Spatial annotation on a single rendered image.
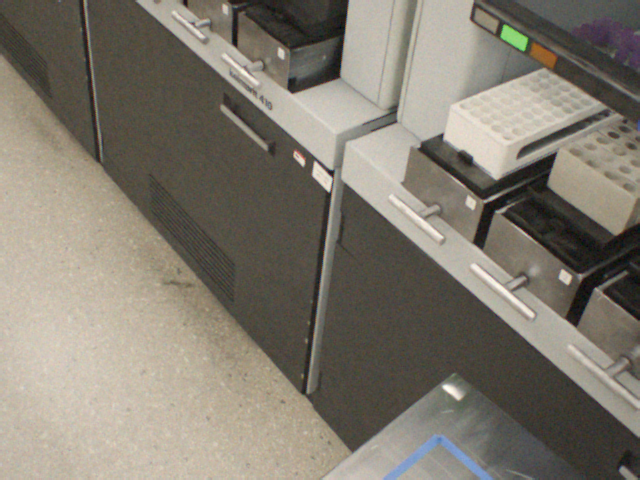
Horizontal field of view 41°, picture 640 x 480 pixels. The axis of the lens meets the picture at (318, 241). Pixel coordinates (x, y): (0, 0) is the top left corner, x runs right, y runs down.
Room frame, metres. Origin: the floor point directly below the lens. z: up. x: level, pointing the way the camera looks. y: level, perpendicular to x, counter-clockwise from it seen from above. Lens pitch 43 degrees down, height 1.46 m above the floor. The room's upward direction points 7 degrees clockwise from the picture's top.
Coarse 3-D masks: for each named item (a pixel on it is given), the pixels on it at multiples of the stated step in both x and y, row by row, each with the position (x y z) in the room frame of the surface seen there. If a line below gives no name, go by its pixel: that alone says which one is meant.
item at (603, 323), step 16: (624, 272) 0.72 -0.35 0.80; (608, 288) 0.68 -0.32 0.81; (624, 288) 0.68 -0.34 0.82; (592, 304) 0.68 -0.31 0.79; (608, 304) 0.67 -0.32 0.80; (624, 304) 0.66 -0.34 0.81; (592, 320) 0.68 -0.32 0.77; (608, 320) 0.66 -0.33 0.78; (624, 320) 0.65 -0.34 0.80; (592, 336) 0.67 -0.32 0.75; (608, 336) 0.66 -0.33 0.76; (624, 336) 0.65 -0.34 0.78; (576, 352) 0.64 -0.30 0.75; (608, 352) 0.65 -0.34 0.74; (624, 352) 0.64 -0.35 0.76; (592, 368) 0.62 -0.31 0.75; (608, 368) 0.62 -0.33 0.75; (624, 368) 0.62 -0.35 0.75; (608, 384) 0.60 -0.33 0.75; (624, 400) 0.58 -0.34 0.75
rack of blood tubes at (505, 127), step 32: (480, 96) 0.96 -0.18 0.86; (512, 96) 0.97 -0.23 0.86; (544, 96) 0.98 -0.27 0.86; (576, 96) 0.99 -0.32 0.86; (448, 128) 0.92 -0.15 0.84; (480, 128) 0.88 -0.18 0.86; (512, 128) 0.89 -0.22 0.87; (544, 128) 0.90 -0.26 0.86; (576, 128) 0.99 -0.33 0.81; (480, 160) 0.87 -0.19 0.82; (512, 160) 0.87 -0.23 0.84
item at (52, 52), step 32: (0, 0) 2.04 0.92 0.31; (32, 0) 1.86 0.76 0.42; (64, 0) 1.72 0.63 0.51; (0, 32) 2.08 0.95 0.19; (32, 32) 1.89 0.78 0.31; (64, 32) 1.73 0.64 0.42; (32, 64) 1.92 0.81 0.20; (64, 64) 1.75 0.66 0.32; (64, 96) 1.77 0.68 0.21; (96, 128) 1.67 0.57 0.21; (96, 160) 1.66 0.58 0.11
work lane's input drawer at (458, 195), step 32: (416, 160) 0.90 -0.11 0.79; (448, 160) 0.87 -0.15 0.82; (544, 160) 0.90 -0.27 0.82; (416, 192) 0.89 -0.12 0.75; (448, 192) 0.85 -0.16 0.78; (480, 192) 0.83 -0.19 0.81; (512, 192) 0.85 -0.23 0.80; (416, 224) 0.83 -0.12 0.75; (448, 224) 0.84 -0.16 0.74; (480, 224) 0.81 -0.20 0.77
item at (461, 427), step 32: (448, 384) 0.52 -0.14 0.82; (416, 416) 0.47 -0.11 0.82; (448, 416) 0.48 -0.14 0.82; (480, 416) 0.48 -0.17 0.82; (384, 448) 0.44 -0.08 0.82; (416, 448) 0.44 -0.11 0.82; (448, 448) 0.44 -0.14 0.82; (480, 448) 0.45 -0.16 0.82; (512, 448) 0.45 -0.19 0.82; (544, 448) 0.46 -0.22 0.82
